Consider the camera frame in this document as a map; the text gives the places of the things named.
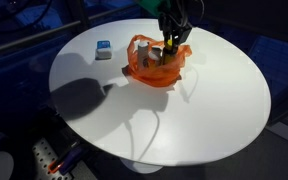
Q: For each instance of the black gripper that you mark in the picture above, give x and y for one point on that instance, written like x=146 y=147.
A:
x=174 y=25

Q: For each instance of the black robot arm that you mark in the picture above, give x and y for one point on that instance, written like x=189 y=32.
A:
x=180 y=6

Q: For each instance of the orange plastic bag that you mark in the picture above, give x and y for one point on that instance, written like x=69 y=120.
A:
x=157 y=76

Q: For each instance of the short white bottle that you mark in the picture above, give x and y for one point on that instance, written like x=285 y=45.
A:
x=154 y=57

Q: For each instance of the blue and white small box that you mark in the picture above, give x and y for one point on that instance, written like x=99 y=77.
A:
x=103 y=50

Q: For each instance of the blue chair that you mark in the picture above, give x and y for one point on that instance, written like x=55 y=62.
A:
x=277 y=63

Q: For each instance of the dark metal railing bar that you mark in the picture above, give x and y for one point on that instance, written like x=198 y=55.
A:
x=34 y=37

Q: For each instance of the orange and purple clamp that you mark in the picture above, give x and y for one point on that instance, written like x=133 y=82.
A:
x=69 y=161

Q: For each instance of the perforated metal plate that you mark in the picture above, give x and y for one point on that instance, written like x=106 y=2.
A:
x=44 y=156

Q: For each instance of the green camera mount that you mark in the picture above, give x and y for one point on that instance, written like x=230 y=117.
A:
x=152 y=6

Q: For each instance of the white table pedestal base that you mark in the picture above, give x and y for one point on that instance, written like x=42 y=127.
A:
x=140 y=166

